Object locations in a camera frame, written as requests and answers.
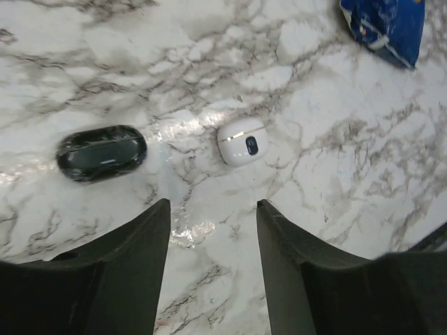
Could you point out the black earbud charging case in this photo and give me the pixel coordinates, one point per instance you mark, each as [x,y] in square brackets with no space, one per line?
[101,153]

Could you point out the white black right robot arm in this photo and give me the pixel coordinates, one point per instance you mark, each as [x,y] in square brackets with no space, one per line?
[435,242]

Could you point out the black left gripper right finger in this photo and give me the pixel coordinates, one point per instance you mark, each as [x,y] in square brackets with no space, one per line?
[313,287]

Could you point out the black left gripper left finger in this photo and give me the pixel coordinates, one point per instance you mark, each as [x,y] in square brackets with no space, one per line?
[110,285]

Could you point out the white earbud charging case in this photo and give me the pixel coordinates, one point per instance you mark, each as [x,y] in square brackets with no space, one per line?
[243,141]

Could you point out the blue Doritos bag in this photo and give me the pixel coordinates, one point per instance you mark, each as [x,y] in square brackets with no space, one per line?
[392,29]

